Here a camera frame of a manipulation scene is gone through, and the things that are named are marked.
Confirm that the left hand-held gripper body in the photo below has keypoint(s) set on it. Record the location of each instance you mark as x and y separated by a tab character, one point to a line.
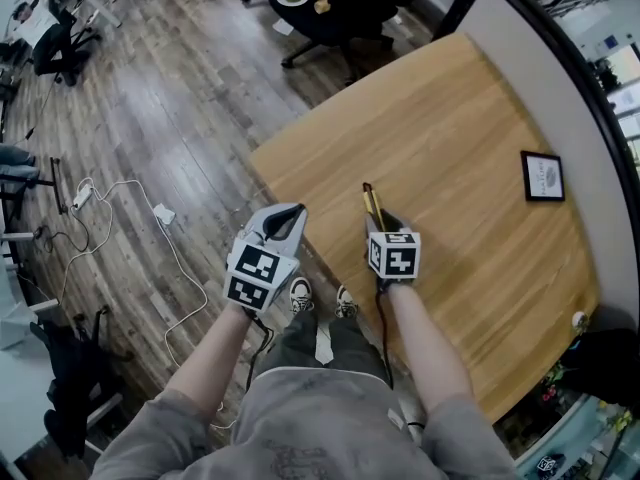
257	275

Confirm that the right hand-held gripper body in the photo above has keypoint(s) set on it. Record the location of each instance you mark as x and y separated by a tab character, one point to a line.
395	258

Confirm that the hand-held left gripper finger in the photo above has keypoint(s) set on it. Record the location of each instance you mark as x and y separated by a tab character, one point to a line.
297	233
262	220

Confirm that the yellow utility knife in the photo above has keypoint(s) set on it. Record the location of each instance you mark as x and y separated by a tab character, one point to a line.
372	203

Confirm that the person's left forearm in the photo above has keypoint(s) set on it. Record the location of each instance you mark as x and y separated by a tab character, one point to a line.
210	363

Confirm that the person's right forearm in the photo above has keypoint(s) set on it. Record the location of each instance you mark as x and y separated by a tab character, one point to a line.
425	343

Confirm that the person's left shoe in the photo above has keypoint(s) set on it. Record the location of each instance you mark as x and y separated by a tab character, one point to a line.
301	295

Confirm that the person's shoe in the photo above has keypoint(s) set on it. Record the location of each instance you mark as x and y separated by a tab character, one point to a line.
346	302
301	295

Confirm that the person's right shoe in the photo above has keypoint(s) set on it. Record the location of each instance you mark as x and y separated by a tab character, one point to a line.
346	302

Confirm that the person's grey trousers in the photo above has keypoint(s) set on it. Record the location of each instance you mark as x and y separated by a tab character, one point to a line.
345	343

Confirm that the white power adapter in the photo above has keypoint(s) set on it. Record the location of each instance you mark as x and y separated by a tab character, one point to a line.
164	212

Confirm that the person's grey shirt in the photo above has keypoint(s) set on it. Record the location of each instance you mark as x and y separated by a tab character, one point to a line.
320	428

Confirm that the white power strip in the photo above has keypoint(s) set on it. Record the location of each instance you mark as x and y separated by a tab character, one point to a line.
82	196

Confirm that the small flower pot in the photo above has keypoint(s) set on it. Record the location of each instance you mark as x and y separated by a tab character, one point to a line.
579	320

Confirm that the wooden table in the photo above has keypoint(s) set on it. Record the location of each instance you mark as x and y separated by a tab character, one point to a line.
550	93

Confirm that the red and white flower bunch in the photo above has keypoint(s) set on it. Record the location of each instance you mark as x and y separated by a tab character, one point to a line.
552	390

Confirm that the black screen stand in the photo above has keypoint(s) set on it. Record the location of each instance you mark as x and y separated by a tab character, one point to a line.
58	185

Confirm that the black bag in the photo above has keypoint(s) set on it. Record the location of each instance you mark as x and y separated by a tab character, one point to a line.
605	363

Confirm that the yellow flowers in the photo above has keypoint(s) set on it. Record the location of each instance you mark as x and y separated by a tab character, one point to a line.
620	418

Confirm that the black picture frame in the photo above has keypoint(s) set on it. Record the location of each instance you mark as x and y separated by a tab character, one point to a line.
543	175

